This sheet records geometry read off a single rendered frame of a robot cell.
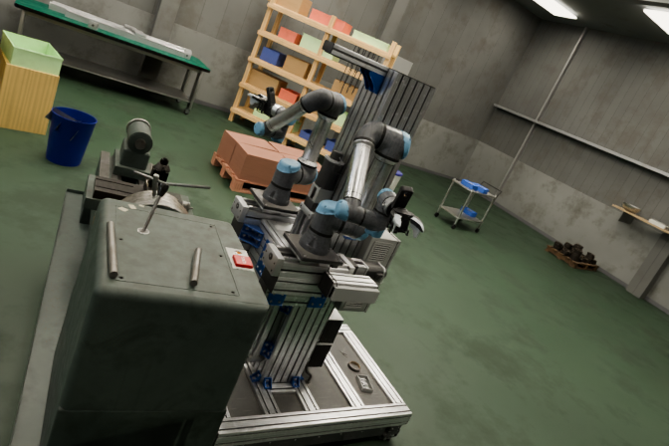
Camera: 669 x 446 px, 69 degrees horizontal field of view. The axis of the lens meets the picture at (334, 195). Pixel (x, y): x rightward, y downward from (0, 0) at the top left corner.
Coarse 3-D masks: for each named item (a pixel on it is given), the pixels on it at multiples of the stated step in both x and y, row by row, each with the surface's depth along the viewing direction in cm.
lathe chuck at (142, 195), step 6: (138, 192) 189; (144, 192) 188; (150, 192) 189; (156, 192) 190; (126, 198) 187; (132, 198) 185; (138, 198) 184; (144, 198) 184; (150, 198) 184; (162, 198) 187; (168, 198) 190; (174, 198) 194; (174, 204) 188; (180, 204) 194; (186, 210) 198
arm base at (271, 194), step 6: (270, 186) 256; (276, 186) 254; (264, 192) 257; (270, 192) 255; (276, 192) 254; (282, 192) 254; (288, 192) 257; (270, 198) 254; (276, 198) 254; (282, 198) 255; (288, 198) 260; (276, 204) 254; (282, 204) 256; (288, 204) 260
